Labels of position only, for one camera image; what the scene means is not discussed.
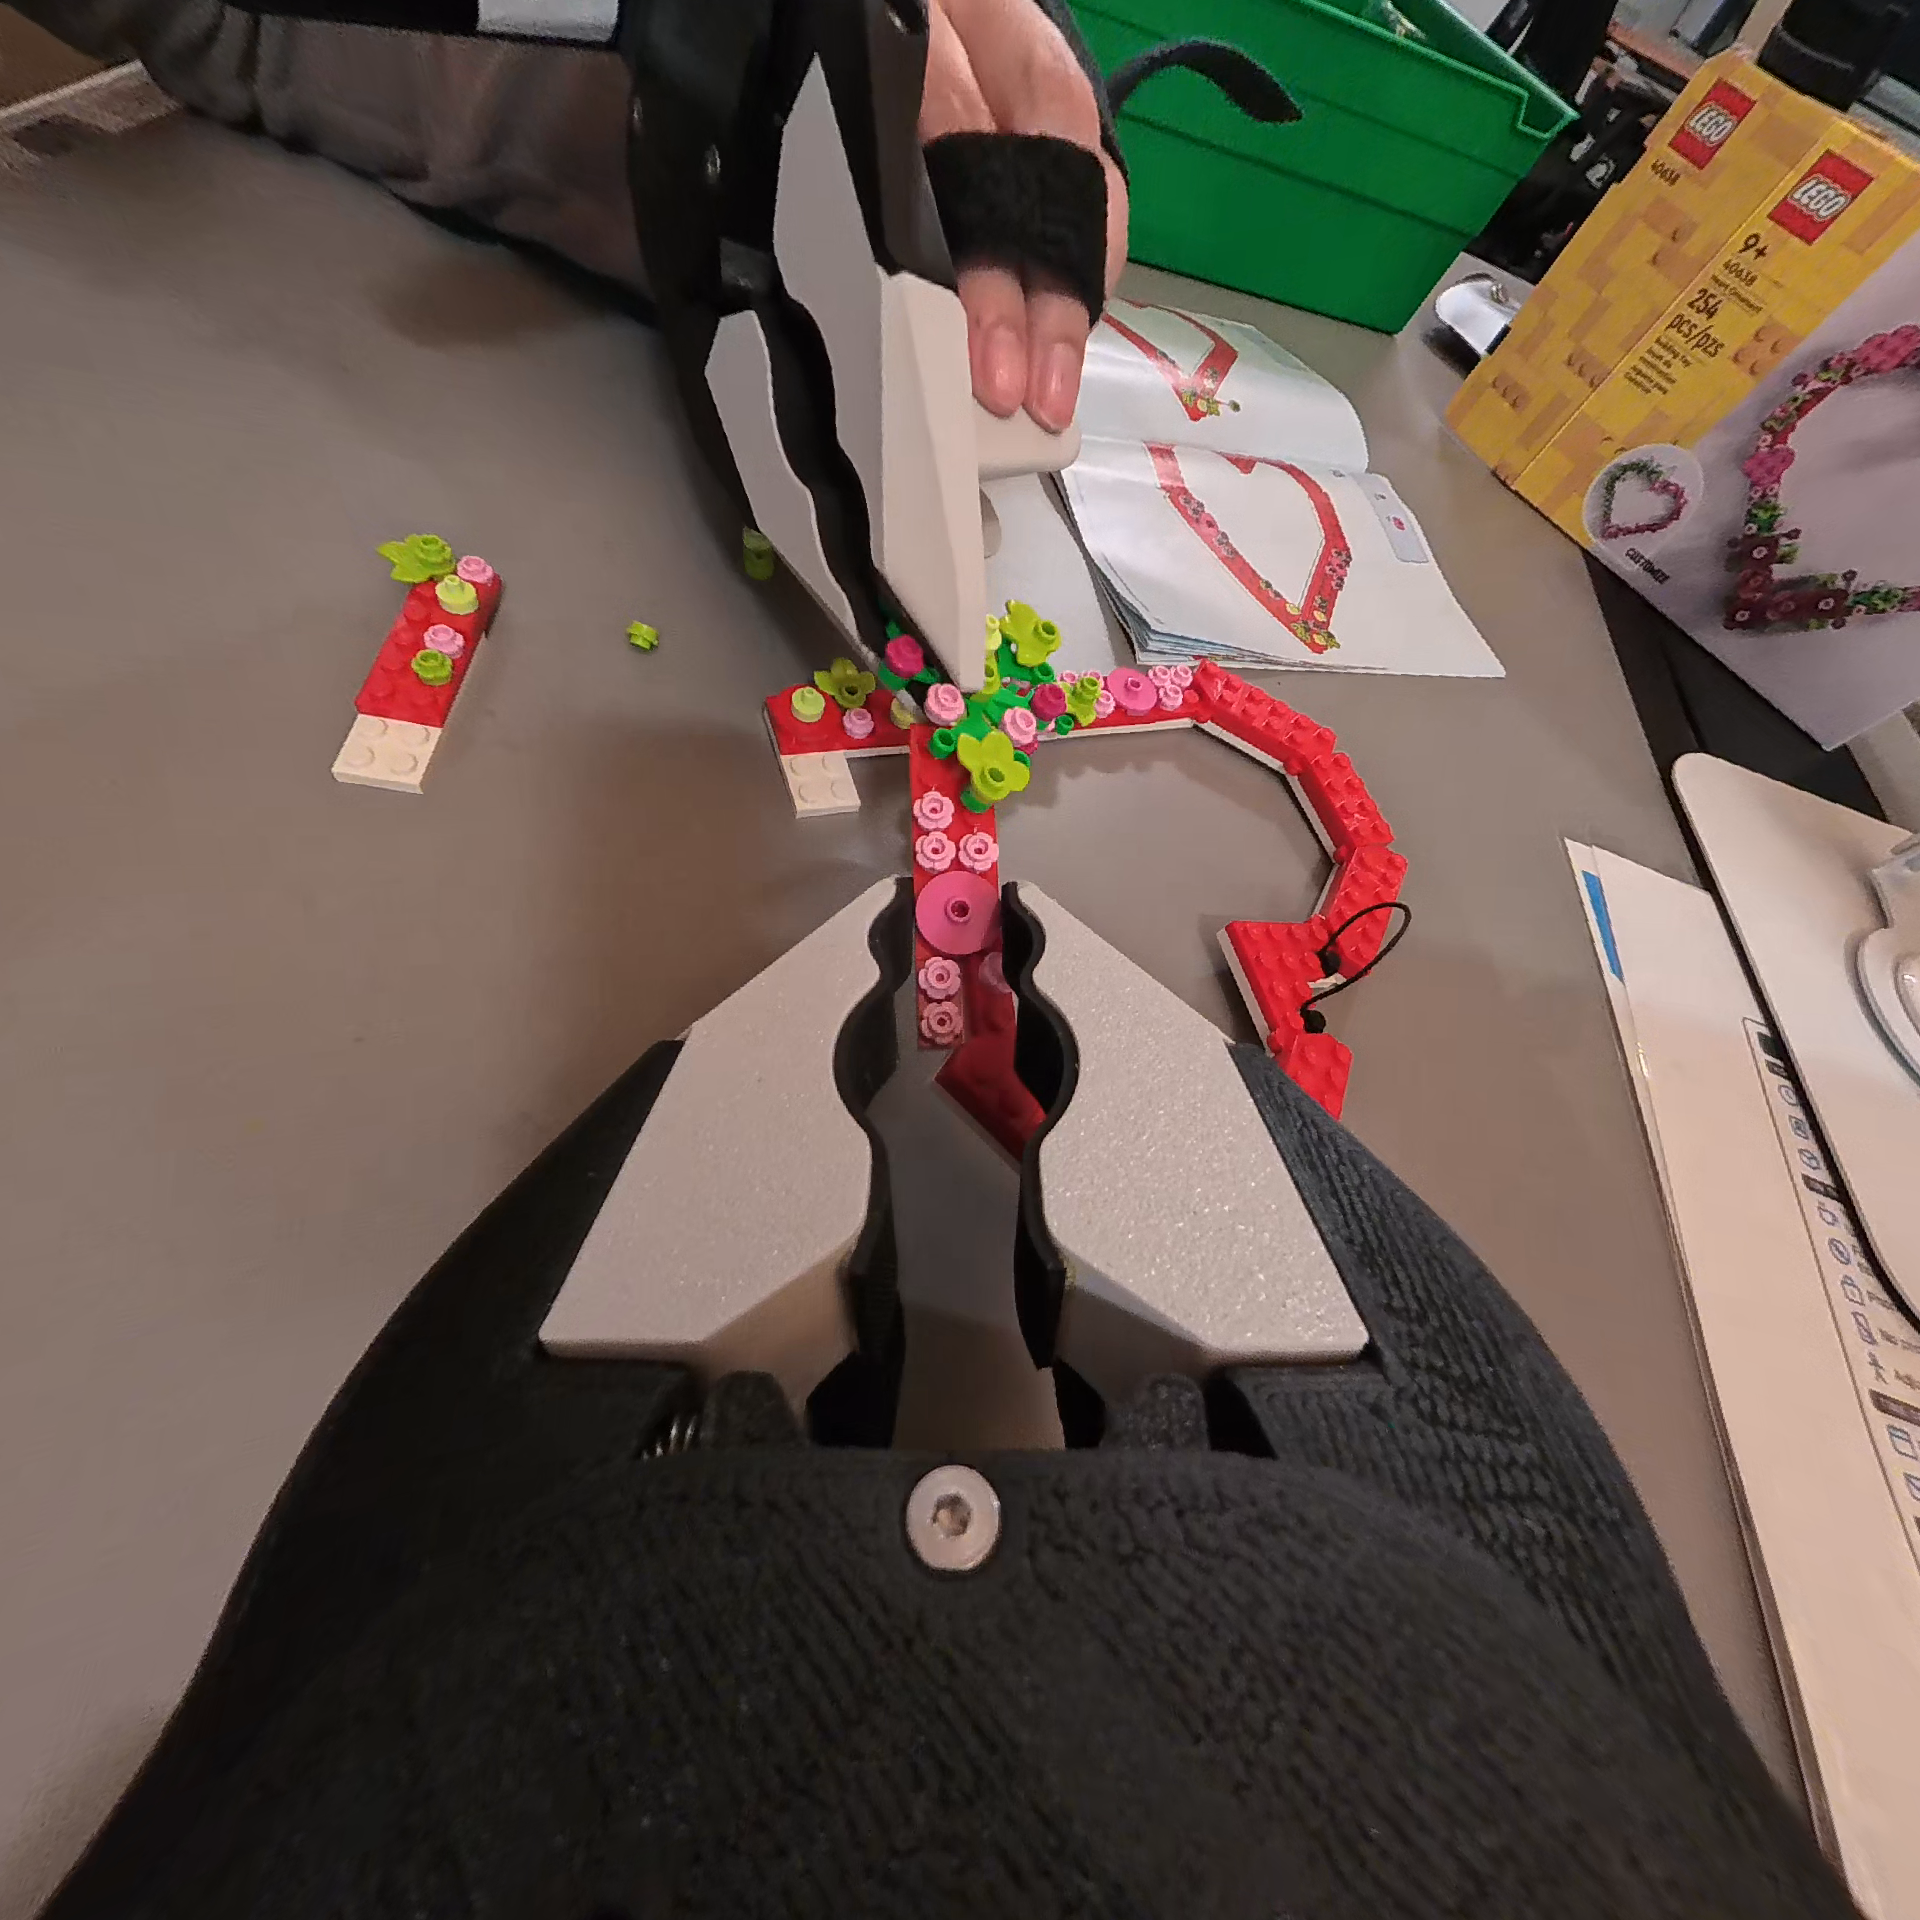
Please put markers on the white rounded pad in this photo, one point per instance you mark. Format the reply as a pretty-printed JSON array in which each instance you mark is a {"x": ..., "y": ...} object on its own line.
[{"x": 1772, "y": 900}]

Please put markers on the yellow lego box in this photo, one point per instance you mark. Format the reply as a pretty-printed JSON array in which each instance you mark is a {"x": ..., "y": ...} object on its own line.
[{"x": 1649, "y": 302}]

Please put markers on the white round puck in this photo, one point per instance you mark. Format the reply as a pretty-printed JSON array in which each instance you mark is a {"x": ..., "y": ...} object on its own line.
[{"x": 1891, "y": 960}]

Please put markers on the person's left forearm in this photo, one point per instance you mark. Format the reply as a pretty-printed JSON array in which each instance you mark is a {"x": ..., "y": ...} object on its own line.
[{"x": 378, "y": 106}]

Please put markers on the lego instruction booklet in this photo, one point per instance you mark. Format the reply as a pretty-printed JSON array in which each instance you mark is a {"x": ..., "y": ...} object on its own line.
[{"x": 1412, "y": 615}]

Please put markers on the green plastic bin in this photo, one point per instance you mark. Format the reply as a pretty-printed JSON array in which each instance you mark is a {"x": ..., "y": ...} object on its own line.
[{"x": 1321, "y": 194}]

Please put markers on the red lego heart frame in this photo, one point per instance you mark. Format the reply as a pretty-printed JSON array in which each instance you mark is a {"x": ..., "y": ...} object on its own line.
[{"x": 1321, "y": 748}]

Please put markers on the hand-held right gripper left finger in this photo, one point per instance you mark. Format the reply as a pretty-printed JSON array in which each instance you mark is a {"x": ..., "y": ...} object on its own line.
[{"x": 719, "y": 1186}]

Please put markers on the white printed paper sheet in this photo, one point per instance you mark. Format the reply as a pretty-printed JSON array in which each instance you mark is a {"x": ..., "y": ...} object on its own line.
[{"x": 1695, "y": 1141}]

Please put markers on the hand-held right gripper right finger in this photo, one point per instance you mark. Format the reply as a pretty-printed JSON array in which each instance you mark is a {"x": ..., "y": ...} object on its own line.
[{"x": 1187, "y": 1199}]

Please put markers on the short red lego strip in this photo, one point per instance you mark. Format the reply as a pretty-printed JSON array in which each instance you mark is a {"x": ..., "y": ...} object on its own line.
[{"x": 395, "y": 683}]

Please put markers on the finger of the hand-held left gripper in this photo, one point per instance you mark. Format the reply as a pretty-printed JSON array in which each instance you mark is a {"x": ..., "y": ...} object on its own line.
[
  {"x": 933, "y": 452},
  {"x": 772, "y": 436}
]

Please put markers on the lime stacked lego studs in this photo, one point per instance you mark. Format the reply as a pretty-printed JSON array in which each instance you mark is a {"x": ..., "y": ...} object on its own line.
[{"x": 759, "y": 557}]

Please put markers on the person's left hand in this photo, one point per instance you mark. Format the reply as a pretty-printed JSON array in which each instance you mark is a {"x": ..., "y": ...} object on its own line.
[{"x": 1004, "y": 77}]

